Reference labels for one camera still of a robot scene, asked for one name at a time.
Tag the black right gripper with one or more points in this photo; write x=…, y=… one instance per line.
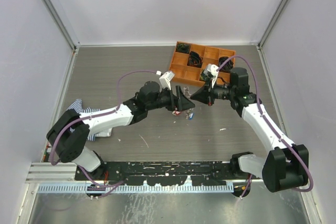
x=202, y=94

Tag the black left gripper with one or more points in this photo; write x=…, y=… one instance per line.
x=183, y=103

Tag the large metal disc keyring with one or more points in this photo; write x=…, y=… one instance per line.
x=187, y=94

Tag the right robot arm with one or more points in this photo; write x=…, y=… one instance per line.
x=286, y=165

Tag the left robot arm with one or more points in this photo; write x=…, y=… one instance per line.
x=69, y=134

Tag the blue yellow rolled belt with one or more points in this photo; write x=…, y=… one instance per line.
x=205, y=75

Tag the orange wooden compartment tray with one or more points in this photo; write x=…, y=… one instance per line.
x=190, y=75

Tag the black rolled belt middle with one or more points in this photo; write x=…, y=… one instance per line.
x=194, y=60

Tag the black rolled belt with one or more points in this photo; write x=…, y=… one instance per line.
x=194, y=60
x=227, y=67
x=183, y=48

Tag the black rolled belt back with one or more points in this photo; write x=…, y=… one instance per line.
x=183, y=48

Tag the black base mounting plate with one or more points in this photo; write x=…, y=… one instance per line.
x=207, y=173

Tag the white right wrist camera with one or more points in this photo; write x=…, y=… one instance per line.
x=211, y=71

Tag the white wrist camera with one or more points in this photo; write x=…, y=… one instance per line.
x=211, y=71
x=166, y=78

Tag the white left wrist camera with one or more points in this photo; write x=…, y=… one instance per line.
x=166, y=78

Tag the slotted cable duct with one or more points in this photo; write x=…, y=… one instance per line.
x=87, y=188

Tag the aluminium frame rail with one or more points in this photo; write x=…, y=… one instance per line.
x=47, y=173

